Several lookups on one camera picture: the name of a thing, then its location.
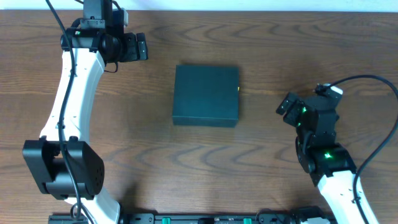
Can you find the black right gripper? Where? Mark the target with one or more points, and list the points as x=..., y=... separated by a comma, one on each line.
x=290, y=117

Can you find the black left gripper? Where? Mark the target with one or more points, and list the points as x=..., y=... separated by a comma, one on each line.
x=131, y=54

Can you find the dark green gift box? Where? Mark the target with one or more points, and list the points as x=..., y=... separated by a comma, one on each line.
x=206, y=96

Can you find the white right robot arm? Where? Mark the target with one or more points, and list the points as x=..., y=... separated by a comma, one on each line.
x=328, y=163

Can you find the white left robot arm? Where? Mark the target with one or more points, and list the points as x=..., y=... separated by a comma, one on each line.
x=61, y=160

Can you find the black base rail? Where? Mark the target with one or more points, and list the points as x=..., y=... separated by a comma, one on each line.
x=263, y=218

